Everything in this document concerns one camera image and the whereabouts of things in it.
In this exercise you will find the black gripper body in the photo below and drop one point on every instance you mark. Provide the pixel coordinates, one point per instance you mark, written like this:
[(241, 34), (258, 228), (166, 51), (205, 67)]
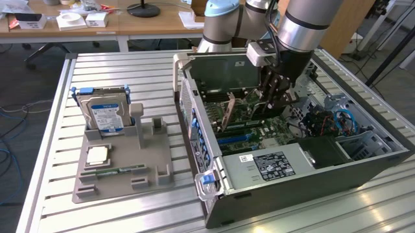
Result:
[(293, 65)]

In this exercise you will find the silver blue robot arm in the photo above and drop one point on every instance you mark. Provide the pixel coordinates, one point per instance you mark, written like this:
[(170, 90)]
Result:
[(302, 31)]

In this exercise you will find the perforated metal drive cage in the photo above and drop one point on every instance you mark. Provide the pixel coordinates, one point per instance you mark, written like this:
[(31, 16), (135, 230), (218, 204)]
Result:
[(307, 104)]

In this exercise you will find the green motherboard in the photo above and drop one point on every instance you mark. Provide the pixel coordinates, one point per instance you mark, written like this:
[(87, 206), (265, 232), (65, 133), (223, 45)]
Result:
[(275, 128)]

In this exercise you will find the silver chipset heatsink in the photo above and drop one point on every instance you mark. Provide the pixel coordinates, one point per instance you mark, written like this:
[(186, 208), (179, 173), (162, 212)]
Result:
[(271, 143)]

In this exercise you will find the long black expansion slot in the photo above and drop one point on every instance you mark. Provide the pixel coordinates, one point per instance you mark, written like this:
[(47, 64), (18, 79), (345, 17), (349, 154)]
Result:
[(234, 133)]

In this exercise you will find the wooden cabinet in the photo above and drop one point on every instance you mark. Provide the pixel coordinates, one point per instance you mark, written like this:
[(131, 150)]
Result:
[(350, 24)]

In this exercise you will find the black tripod pole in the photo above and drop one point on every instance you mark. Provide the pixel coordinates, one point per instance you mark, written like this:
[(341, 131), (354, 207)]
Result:
[(390, 57)]

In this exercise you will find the grey power supply unit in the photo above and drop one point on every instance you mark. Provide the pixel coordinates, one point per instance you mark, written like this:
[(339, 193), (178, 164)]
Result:
[(239, 170)]

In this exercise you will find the metal disk bay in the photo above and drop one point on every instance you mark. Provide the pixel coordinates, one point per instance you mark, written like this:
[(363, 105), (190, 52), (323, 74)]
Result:
[(363, 143)]

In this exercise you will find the white paper stack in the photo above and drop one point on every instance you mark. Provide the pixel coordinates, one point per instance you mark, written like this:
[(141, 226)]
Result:
[(190, 23)]

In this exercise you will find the brown cardboard box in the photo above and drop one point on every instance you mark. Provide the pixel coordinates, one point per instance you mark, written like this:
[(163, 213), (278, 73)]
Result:
[(198, 7)]

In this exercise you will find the black PC case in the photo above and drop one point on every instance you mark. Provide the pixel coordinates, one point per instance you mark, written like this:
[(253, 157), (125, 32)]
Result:
[(291, 194)]

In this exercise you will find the clear latch with blue tab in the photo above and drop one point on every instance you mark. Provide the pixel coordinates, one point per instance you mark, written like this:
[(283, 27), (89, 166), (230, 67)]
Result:
[(207, 180)]

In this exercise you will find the black lamp base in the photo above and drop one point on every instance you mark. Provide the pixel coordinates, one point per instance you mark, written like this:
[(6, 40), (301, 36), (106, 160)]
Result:
[(145, 12)]

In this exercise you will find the hard disk with blue rails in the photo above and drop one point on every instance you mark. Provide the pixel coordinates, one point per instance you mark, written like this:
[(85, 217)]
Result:
[(103, 116)]

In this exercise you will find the plain white box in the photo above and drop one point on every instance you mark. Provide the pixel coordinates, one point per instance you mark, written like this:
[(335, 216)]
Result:
[(97, 20)]

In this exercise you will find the grey parts rack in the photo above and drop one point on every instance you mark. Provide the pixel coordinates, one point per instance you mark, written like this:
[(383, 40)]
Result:
[(123, 184)]

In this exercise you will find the silver CPU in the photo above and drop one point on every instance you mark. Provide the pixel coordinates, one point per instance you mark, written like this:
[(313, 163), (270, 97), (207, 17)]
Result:
[(98, 156)]

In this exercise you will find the wooden desk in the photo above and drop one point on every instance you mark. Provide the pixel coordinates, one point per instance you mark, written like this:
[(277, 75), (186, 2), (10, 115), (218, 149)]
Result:
[(49, 32)]

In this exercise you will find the black office chair base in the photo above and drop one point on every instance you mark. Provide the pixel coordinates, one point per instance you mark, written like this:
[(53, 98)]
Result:
[(42, 49)]

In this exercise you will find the black and white box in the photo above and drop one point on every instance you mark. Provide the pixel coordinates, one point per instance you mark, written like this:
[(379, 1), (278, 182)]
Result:
[(32, 24)]

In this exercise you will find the crumpled white papers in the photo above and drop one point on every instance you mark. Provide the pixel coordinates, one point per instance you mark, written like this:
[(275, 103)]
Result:
[(12, 7)]

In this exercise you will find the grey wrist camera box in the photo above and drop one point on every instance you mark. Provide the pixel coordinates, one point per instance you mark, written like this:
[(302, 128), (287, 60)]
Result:
[(257, 54)]

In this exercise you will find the white pedestal box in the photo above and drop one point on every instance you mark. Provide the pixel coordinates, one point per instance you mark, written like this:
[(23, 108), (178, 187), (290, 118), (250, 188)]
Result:
[(353, 44)]

